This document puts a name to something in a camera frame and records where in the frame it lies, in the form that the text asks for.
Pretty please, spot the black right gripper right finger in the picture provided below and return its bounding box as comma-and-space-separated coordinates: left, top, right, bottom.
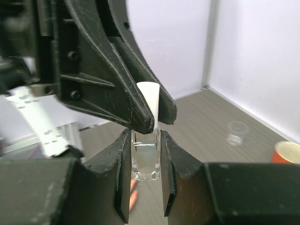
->
161, 131, 300, 225

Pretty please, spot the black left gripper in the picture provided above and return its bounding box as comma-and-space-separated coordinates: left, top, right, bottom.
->
0, 0, 154, 134

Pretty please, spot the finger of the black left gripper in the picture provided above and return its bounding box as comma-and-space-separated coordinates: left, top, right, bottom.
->
96, 0, 177, 125

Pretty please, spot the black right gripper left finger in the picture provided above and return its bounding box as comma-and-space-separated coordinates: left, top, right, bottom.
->
0, 129, 131, 225

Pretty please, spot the small nail polish bottle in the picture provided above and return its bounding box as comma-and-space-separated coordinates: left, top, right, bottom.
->
131, 127, 161, 181

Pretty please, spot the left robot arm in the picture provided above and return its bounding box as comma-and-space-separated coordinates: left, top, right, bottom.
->
0, 0, 177, 158

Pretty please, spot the person's bare hand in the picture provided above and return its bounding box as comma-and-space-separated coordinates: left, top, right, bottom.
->
129, 180, 138, 211

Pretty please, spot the clear plastic cup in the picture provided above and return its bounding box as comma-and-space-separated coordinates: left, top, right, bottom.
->
226, 121, 250, 146

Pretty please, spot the orange ceramic mug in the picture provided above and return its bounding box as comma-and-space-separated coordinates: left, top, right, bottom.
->
271, 141, 300, 164

